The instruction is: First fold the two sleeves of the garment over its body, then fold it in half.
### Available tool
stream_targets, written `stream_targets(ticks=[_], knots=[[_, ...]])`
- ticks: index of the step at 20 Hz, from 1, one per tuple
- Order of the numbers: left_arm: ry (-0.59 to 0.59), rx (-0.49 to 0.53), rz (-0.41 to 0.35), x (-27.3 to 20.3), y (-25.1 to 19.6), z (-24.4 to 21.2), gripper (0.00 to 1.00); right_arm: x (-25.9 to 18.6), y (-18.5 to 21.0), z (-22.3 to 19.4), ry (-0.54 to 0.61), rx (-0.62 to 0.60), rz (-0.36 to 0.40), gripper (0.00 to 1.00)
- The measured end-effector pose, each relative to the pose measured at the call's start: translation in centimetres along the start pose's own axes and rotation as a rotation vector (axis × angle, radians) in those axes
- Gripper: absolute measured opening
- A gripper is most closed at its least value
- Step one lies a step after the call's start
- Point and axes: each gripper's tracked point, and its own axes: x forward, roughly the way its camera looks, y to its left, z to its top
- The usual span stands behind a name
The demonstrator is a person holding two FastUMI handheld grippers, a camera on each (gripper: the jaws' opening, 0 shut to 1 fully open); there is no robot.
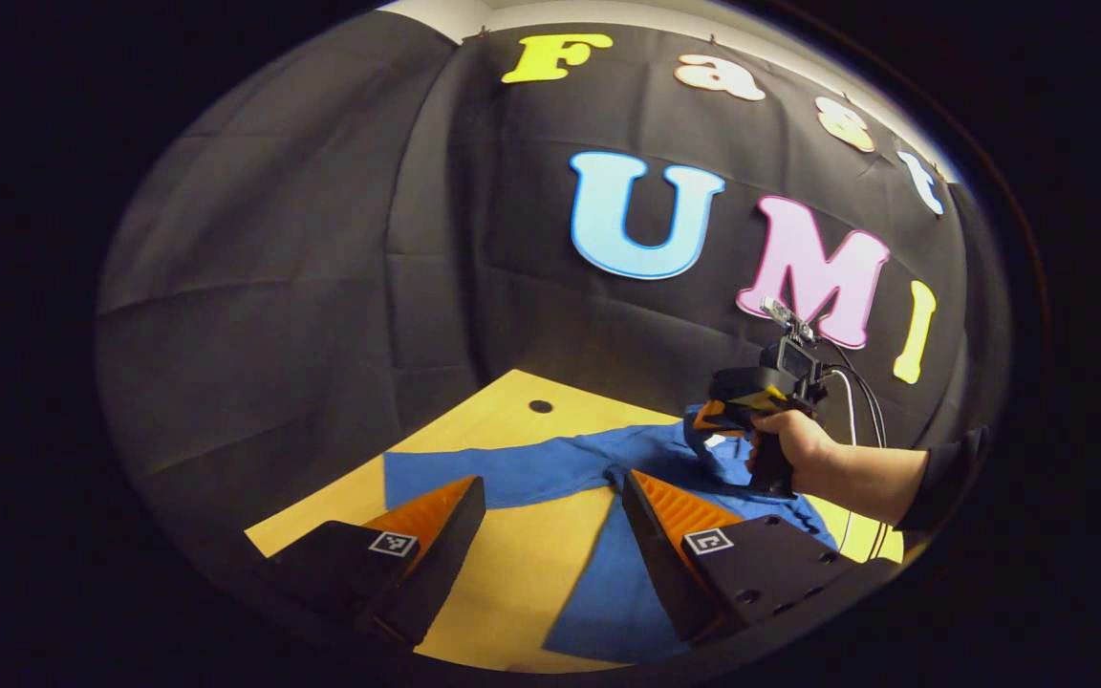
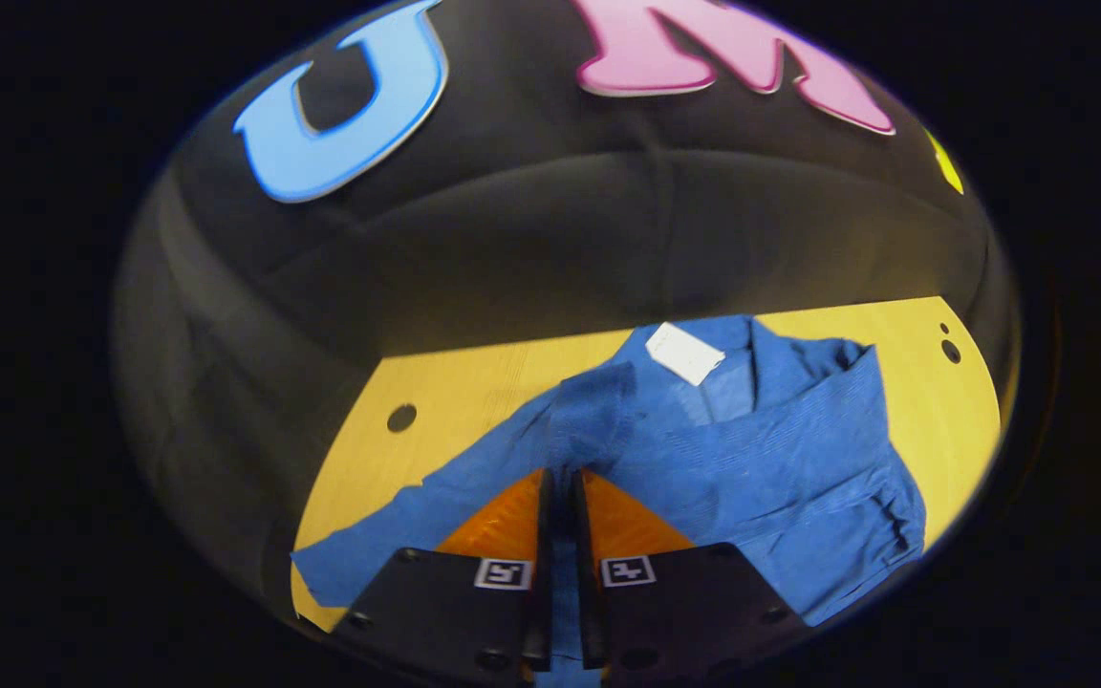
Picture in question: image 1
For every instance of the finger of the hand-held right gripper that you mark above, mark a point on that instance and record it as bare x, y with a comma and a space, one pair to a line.
715, 422

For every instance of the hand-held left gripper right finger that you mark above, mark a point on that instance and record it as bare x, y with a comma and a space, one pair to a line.
658, 554

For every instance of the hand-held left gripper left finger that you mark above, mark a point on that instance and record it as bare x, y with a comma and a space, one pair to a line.
436, 564

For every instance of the blue shirt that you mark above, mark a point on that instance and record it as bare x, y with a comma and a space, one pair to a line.
608, 583

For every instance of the black backdrop cloth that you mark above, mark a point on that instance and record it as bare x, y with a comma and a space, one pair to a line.
302, 287

